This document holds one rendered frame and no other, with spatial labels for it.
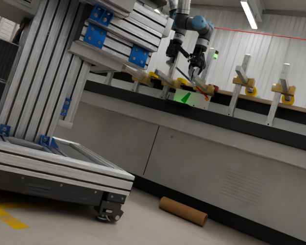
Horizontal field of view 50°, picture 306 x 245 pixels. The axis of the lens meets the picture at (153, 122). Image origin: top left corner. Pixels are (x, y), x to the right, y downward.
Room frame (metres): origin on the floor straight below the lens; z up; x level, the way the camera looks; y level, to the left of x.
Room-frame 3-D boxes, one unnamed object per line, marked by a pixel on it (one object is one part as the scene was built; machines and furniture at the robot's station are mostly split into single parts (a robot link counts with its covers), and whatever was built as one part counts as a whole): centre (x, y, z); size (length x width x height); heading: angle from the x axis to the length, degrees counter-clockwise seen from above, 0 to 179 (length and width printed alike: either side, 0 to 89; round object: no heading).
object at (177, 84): (2.32, -0.04, 0.83); 0.14 x 0.06 x 0.05; 63
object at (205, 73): (2.22, -0.24, 0.89); 0.04 x 0.04 x 0.48; 63
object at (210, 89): (2.21, -0.26, 0.85); 0.14 x 0.06 x 0.05; 63
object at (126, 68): (2.37, 0.20, 0.81); 0.44 x 0.03 x 0.04; 153
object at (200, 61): (1.92, -0.13, 0.96); 0.09 x 0.08 x 0.12; 153
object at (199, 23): (1.85, -0.07, 1.12); 0.11 x 0.11 x 0.08; 60
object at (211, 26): (1.93, -0.14, 1.12); 0.09 x 0.08 x 0.11; 150
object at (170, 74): (2.33, -0.02, 0.89); 0.04 x 0.04 x 0.48; 63
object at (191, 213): (2.05, -0.35, 0.04); 0.30 x 0.08 x 0.08; 63
